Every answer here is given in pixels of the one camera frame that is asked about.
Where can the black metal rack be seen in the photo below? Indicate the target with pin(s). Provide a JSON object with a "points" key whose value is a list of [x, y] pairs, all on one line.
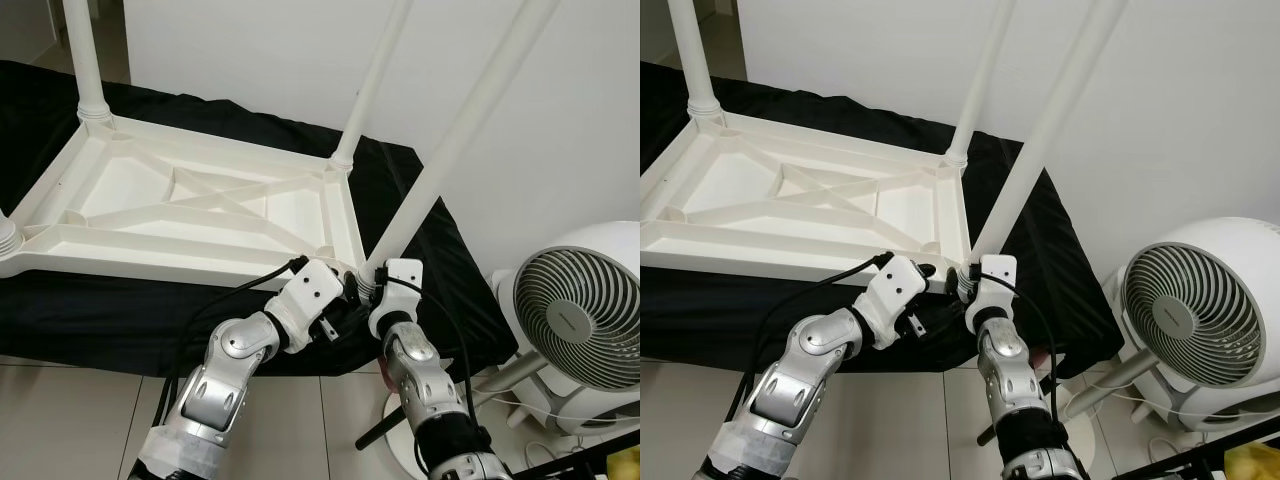
{"points": [[1210, 458], [590, 455]]}

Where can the white plastic table leg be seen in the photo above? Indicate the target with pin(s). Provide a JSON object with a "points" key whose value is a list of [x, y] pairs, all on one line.
{"points": [[470, 110], [980, 80], [85, 60], [1050, 110], [8, 240], [370, 80], [695, 60]]}

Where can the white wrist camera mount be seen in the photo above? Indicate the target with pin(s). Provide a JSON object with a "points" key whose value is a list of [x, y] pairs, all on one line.
{"points": [[995, 275], [890, 290], [305, 295], [400, 280]]}

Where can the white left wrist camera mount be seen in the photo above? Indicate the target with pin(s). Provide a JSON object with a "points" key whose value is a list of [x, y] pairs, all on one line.
{"points": [[305, 295], [890, 290]]}

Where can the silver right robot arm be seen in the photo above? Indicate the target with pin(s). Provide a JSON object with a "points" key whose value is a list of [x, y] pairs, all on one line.
{"points": [[420, 370], [1005, 365]]}

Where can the yellow plastic bag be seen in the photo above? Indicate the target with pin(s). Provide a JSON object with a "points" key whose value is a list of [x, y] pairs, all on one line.
{"points": [[1255, 464], [628, 466]]}

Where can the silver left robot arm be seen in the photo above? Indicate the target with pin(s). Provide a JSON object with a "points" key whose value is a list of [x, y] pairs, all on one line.
{"points": [[800, 375], [220, 380]]}

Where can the black cloth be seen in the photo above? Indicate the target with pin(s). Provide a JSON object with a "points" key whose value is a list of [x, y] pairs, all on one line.
{"points": [[100, 320], [700, 320]]}

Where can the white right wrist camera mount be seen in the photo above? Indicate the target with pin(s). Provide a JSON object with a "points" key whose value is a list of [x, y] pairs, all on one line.
{"points": [[995, 275], [400, 280]]}

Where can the white pedestal fan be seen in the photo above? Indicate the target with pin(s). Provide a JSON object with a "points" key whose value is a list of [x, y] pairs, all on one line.
{"points": [[575, 320], [1190, 315]]}

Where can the black metal table leg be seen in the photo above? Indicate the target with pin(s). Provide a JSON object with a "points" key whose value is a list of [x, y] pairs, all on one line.
{"points": [[378, 433], [988, 436]]}

